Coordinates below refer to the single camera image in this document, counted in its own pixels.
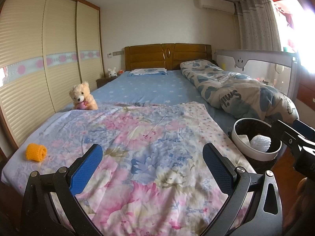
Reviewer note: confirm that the beige teddy bear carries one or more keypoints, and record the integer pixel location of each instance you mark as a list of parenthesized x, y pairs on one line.
[(82, 95)]

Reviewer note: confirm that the green white drink carton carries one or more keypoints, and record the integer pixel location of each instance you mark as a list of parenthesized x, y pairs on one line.
[(242, 139)]

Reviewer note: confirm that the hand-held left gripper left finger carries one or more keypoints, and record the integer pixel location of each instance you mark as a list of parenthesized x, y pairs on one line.
[(86, 169)]

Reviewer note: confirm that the blue white pillow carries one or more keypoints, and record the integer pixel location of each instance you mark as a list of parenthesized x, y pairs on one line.
[(147, 72)]

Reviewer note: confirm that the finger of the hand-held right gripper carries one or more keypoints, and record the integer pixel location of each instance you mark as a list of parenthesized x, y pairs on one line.
[(285, 131), (306, 129)]

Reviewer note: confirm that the blue bed sheet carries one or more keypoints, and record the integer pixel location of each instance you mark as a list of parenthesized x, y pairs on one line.
[(152, 88)]

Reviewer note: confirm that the dark wooden nightstand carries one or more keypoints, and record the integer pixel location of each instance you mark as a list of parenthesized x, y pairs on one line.
[(104, 81)]

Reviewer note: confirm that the white trash bin black liner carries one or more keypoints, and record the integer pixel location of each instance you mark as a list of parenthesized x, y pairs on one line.
[(248, 125)]

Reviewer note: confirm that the blue white patterned quilt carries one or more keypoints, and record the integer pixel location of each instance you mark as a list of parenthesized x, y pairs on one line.
[(241, 91)]

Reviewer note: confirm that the floral pink blanket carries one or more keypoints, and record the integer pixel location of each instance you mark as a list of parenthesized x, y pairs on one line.
[(147, 152)]

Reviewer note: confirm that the red hanging decoration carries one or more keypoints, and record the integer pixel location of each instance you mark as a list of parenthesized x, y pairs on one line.
[(283, 12)]

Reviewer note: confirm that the brown wooden cabinet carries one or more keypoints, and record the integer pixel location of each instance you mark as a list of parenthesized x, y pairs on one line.
[(306, 93)]

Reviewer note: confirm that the grey bed guard rail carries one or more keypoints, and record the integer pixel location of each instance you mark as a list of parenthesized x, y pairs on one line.
[(258, 64)]

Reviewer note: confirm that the white air conditioner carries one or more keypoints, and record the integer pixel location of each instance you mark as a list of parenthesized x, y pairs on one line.
[(216, 5)]

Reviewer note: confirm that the wooden headboard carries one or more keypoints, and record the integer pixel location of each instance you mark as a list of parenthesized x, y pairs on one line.
[(147, 56)]

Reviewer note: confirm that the orange foam fruit net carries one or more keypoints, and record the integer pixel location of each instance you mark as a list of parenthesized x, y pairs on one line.
[(37, 152)]

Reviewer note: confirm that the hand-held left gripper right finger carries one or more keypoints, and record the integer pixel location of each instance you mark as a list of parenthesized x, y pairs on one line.
[(219, 169)]

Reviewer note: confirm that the cream sliding door wardrobe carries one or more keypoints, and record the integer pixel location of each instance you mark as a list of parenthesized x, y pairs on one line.
[(37, 61)]

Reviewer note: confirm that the white rabbit plush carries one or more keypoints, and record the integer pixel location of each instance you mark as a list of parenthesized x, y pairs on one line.
[(112, 73)]

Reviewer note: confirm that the grey dotted curtain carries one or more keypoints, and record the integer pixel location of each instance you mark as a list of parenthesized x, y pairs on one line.
[(258, 22)]

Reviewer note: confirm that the white foam fruit net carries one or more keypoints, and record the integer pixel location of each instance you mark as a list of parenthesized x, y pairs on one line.
[(260, 141)]

